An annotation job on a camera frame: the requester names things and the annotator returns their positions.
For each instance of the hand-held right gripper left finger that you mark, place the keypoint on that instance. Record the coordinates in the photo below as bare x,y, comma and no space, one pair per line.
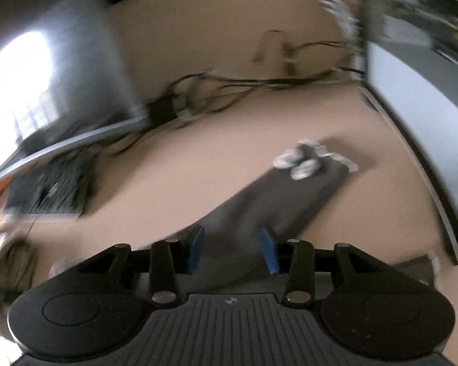
195,249

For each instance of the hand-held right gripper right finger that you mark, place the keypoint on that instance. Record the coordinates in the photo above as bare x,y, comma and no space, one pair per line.
269,251

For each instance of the black power adapter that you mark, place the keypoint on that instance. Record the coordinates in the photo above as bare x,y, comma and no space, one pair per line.
161,108

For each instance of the olive cloth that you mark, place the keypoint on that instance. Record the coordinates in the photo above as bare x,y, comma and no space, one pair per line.
15,261

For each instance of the black keyboard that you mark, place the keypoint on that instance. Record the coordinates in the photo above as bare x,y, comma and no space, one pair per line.
45,194

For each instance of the black-framed monitor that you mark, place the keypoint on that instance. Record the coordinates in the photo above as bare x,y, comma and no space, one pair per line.
416,95

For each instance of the curved silver-edged monitor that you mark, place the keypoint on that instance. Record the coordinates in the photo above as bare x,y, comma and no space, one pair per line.
42,84

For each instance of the dark grey patterned sock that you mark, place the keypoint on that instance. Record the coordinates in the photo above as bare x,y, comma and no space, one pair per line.
290,202

